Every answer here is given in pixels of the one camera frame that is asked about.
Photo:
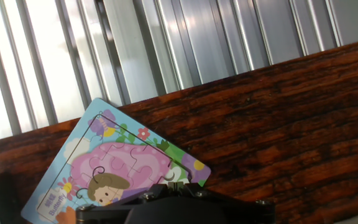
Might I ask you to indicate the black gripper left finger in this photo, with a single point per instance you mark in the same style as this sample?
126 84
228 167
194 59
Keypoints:
120 208

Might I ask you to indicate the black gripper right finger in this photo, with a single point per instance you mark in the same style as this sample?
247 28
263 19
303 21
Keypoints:
247 210

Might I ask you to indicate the white green jigsaw puzzle piece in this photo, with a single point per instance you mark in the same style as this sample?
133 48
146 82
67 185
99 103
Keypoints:
177 174

